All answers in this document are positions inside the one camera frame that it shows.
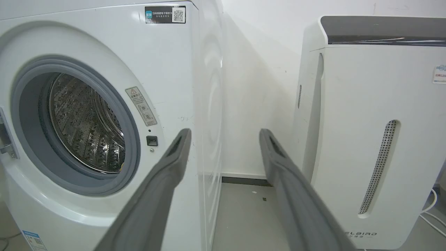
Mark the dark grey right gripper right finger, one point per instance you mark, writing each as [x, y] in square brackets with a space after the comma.
[299, 205]

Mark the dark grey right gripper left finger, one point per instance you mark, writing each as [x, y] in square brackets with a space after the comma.
[153, 202]

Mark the white front-load washing machine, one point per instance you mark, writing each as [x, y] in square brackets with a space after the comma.
[104, 115]

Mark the washing machine door hinge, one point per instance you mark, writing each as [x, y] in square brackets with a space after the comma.
[6, 134]

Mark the grey warning label sticker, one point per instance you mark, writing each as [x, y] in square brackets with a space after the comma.
[141, 106]

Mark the white air purifier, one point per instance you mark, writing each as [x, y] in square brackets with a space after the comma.
[369, 136]

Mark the blue energy label sticker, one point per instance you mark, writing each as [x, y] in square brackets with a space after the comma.
[34, 240]

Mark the black QR code sticker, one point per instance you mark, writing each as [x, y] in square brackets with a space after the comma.
[165, 14]

